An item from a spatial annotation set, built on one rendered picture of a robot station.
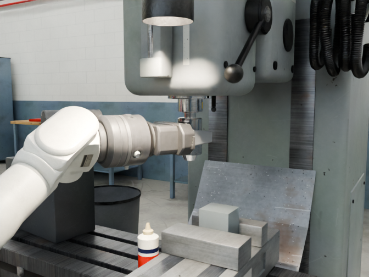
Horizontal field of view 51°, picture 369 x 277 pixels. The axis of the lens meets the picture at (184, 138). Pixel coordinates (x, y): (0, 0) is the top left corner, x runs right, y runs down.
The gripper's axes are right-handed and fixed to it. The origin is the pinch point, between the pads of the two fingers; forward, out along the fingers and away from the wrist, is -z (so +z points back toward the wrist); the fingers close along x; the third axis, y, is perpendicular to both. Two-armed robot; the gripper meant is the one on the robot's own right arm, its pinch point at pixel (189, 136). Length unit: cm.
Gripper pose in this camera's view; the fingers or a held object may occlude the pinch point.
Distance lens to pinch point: 74.2
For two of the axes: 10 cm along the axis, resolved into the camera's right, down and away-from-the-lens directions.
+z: -8.3, 0.6, -5.6
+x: -5.6, -0.9, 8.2
